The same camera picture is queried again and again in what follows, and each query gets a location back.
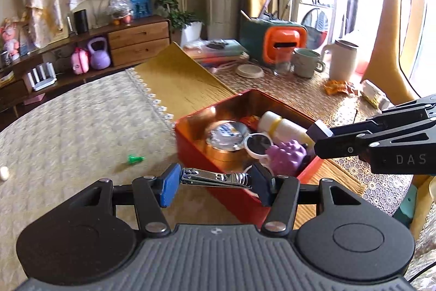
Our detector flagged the green orange desktop holder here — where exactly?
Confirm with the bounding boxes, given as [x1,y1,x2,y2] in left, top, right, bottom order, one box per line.
[240,16,309,65]

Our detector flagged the purple knobbly toy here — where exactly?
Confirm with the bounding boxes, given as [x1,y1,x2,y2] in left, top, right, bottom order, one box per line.
[267,139,308,177]

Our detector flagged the clear plastic jar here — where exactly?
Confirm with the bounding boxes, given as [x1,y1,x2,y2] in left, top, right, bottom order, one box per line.
[108,0,134,26]

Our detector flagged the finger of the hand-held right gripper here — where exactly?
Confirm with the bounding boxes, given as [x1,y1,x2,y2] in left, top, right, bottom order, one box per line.
[314,119,436,160]
[307,94,436,146]

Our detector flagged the clear round container blue label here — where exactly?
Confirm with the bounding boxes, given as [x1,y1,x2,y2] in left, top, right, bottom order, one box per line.
[204,121,254,162]

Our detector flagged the white yellow bottle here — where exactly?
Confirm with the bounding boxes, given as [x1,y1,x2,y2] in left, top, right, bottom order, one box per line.
[257,111,316,150]

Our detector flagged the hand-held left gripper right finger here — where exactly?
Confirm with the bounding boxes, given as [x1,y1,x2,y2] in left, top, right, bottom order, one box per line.
[250,162,364,233]

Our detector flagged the pale green mug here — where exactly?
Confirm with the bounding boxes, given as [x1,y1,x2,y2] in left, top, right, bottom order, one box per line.
[291,48,327,78]

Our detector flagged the cream quilted table cover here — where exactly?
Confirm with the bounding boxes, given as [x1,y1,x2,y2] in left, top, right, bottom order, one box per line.
[0,69,239,291]

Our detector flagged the red metal box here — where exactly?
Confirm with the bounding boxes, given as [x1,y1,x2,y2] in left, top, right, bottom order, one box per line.
[174,89,322,227]

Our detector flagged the red candy packet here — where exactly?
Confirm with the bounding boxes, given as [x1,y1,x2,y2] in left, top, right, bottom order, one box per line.
[239,115,261,130]

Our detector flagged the beige round coaster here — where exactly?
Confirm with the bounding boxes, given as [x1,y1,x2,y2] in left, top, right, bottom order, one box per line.
[236,64,265,78]

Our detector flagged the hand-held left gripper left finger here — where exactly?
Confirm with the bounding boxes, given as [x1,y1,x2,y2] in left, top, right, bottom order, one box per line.
[70,162,182,239]

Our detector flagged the white router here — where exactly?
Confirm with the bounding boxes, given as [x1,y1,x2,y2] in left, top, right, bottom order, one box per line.
[26,62,58,91]

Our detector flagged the gold table mat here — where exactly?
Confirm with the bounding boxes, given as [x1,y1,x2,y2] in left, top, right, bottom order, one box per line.
[134,42,368,227]

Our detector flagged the orange snack wrapper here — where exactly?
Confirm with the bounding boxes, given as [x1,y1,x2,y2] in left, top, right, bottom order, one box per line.
[323,80,358,97]

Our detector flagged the white washing machine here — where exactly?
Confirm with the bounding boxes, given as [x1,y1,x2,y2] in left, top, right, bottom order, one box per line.
[295,0,336,49]

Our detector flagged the white jug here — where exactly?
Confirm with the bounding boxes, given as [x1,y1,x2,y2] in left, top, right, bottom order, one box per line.
[320,39,360,81]

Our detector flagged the white frame sunglasses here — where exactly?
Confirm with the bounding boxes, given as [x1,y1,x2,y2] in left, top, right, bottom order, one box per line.
[243,132,277,176]

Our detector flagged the white snack packet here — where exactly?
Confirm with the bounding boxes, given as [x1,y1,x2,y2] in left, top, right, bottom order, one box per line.
[360,80,392,109]

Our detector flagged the purple kettlebell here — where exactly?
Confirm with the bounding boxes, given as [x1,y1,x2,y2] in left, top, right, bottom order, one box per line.
[87,38,111,70]

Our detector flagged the black cylinder speaker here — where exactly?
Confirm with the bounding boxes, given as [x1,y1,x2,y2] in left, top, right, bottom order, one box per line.
[74,9,90,34]

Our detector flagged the stack of books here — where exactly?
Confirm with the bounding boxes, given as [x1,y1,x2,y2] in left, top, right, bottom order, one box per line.
[183,39,250,66]

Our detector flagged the silver nail clipper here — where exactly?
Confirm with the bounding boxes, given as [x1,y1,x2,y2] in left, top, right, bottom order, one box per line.
[180,167,253,190]

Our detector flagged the clear drinking glass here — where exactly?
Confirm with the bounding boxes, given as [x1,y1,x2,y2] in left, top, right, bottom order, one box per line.
[273,50,292,76]

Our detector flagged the teal plastic object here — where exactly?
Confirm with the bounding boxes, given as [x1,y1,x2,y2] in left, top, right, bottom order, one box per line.
[398,185,418,227]

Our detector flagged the pink doll figure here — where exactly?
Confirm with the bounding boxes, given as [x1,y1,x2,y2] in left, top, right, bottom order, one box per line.
[0,18,21,61]

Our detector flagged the wooden cabinet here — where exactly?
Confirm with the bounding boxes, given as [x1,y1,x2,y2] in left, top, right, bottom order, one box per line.
[0,16,171,114]

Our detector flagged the blue box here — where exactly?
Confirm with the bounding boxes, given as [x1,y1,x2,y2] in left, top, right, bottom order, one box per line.
[129,0,153,19]

